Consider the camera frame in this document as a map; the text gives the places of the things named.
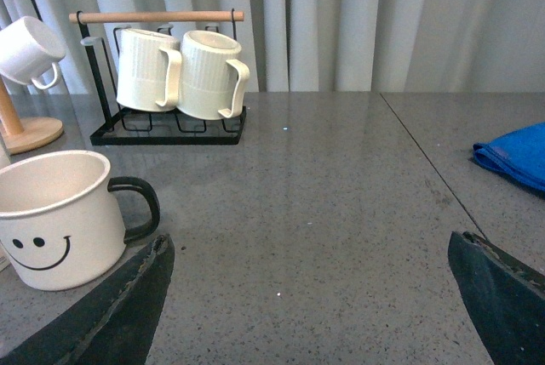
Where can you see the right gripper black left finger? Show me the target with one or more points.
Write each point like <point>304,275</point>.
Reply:
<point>115,322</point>

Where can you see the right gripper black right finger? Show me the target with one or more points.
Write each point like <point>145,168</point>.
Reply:
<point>503,296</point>

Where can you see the small white mug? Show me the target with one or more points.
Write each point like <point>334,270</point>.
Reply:
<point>31,53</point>

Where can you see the wooden mug tree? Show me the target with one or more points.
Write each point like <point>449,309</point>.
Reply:
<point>25,134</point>

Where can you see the blue cloth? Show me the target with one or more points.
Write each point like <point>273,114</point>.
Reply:
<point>518,154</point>

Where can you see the beige curtain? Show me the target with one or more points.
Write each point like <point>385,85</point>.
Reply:
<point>478,46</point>

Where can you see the right cream ribbed mug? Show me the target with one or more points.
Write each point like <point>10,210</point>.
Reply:
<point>213,78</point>

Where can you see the white smiley face mug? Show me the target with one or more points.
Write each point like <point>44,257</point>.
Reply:
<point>61,225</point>

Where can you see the black rack with wooden bar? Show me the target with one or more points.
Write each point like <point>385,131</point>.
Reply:
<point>125,126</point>

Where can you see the left cream ribbed mug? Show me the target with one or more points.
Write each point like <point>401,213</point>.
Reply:
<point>149,70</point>

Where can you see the cream ribbed mug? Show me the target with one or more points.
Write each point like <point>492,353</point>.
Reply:
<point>149,70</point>
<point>213,78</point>

